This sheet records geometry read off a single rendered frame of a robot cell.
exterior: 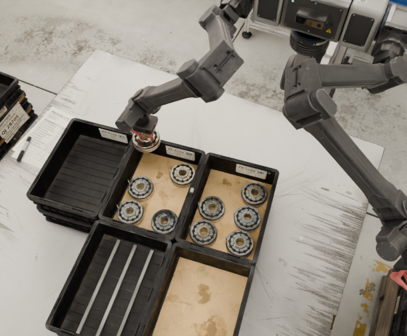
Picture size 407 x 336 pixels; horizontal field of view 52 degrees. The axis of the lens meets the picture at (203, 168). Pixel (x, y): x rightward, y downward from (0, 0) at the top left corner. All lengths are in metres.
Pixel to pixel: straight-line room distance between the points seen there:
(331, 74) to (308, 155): 0.95
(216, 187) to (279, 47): 1.98
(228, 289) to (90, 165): 0.77
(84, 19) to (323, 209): 2.70
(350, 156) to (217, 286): 0.73
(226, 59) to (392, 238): 0.60
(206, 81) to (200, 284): 0.80
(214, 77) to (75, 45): 2.67
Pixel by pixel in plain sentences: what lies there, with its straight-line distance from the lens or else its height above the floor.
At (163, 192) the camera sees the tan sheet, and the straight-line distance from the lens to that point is 1.70.
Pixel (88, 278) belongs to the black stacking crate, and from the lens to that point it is 1.62.
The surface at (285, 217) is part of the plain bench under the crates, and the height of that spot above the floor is 0.70.
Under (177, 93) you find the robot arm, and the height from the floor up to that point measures 1.49.
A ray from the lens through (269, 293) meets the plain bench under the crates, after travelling 1.69.
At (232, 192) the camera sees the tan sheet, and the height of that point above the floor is 0.83.
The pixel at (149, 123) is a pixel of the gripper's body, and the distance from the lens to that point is 1.49.
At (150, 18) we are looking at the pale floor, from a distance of 3.74.
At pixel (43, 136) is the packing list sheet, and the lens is 2.15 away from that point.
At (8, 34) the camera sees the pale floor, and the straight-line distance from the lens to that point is 3.92.
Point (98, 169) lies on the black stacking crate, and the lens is 1.81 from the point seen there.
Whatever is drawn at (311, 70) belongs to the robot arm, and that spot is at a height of 1.63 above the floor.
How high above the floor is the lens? 2.32
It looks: 58 degrees down
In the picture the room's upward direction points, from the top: 1 degrees counter-clockwise
